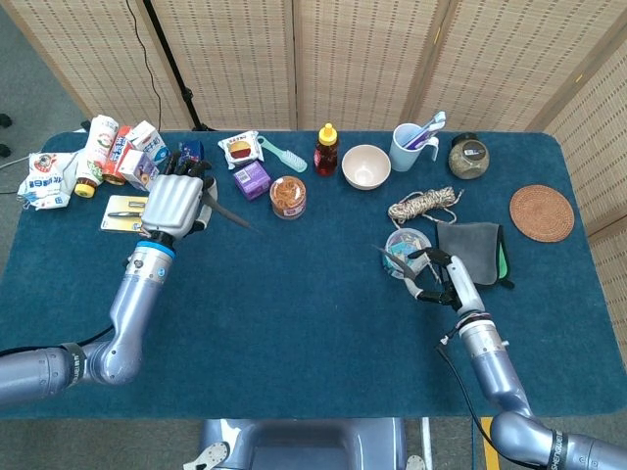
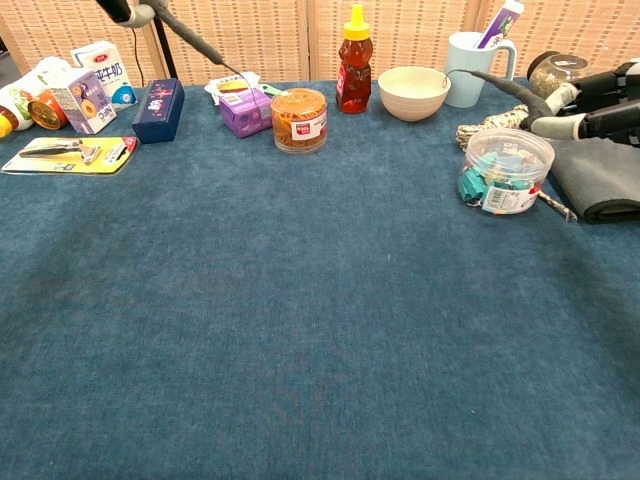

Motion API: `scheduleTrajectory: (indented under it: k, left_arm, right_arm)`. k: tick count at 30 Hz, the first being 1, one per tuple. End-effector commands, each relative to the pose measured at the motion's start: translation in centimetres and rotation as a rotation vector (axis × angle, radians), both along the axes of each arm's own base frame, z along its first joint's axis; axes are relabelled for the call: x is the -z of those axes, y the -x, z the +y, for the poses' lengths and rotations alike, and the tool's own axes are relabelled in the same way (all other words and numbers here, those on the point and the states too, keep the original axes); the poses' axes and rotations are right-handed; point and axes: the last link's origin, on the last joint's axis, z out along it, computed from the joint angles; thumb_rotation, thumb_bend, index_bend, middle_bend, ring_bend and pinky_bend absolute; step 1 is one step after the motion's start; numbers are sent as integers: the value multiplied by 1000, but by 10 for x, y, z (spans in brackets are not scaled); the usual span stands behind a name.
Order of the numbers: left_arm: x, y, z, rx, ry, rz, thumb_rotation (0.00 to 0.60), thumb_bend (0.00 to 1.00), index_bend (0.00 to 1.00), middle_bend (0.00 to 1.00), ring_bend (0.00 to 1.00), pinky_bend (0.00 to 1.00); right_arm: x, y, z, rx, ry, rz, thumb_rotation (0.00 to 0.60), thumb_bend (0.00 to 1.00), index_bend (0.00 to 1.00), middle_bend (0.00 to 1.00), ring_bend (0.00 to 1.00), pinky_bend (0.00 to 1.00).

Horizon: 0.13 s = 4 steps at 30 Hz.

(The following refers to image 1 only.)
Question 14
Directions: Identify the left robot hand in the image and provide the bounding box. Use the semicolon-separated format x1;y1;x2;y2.
140;152;219;241

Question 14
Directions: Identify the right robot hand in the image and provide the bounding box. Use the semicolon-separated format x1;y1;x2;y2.
409;247;486;319

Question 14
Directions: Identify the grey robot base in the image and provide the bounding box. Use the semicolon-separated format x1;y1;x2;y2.
183;418;425;470

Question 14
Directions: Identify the grey folded cloth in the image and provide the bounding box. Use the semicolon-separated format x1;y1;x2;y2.
435;221;515;290

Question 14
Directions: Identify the purple yogurt carton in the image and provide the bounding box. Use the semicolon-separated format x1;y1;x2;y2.
117;149;162;192

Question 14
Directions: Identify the razor in yellow package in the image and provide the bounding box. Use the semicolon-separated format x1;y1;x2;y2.
100;194;150;234

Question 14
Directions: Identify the dark blue box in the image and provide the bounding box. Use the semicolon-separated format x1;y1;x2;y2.
176;140;207;165

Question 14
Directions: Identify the white blue milk carton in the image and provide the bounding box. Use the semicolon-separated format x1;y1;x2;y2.
127;120;170;165

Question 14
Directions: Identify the red can gold lid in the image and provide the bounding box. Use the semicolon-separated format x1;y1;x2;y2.
101;125;136;186

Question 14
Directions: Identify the clear jar of binder clips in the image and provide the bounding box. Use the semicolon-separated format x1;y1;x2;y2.
383;227;433;281

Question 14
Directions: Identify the small purple box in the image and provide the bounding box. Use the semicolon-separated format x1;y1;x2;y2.
232;160;272;203

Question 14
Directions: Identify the white snack packet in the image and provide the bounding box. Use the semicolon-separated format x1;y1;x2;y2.
217;130;265;171

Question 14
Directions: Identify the white bottle yellow cap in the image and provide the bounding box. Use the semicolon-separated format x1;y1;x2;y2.
72;115;121;200

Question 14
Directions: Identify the round woven coaster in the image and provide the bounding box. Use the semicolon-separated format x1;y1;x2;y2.
508;184;576;244

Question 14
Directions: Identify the clear jar of rubber bands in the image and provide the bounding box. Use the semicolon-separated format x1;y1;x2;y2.
268;175;309;220

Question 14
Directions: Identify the round glass spice jar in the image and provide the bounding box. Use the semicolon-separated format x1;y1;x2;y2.
448;132;491;180

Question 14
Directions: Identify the teal brush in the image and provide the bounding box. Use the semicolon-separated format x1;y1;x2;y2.
256;136;309;173

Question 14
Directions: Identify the white food bag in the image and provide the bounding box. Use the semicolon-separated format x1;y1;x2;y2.
17;150;79;212

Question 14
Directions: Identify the light blue mug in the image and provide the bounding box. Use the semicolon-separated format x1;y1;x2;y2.
390;122;441;173

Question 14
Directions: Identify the black tripod stand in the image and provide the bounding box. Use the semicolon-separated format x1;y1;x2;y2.
141;0;217;132

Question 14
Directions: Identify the purple white toothpaste tube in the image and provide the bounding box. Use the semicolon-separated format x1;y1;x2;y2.
405;121;445;151

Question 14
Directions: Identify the cream bowl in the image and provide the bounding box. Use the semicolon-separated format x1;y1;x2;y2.
341;144;392;191

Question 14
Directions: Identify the white table leg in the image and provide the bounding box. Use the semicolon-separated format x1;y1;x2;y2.
419;418;433;470

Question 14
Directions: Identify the blue carpet table cover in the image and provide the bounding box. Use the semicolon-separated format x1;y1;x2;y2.
0;129;627;421

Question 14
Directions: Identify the bear honey bottle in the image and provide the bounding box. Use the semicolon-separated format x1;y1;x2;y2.
313;123;340;177

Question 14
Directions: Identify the light blue toothbrush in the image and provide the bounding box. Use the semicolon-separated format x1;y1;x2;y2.
413;111;448;143

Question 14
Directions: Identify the bamboo folding screen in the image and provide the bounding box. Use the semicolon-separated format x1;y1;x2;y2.
0;0;627;305

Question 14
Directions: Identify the twisted rope bundle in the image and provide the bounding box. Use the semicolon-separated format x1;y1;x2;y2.
388;186;464;229

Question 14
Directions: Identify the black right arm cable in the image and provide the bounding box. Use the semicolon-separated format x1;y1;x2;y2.
435;332;496;454

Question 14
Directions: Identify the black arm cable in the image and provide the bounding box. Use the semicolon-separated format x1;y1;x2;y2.
435;332;496;454
68;326;115;347

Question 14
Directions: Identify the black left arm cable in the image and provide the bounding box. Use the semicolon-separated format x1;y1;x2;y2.
68;326;115;347

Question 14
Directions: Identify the thin black hanging cable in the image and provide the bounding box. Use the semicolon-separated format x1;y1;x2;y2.
124;0;170;129

